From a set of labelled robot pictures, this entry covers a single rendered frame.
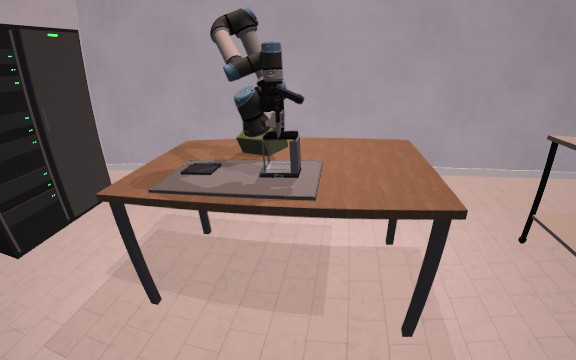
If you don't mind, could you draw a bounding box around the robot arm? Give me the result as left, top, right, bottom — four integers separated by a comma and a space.
210, 7, 304, 137

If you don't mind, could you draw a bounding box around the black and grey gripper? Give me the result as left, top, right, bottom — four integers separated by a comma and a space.
259, 80, 285, 139

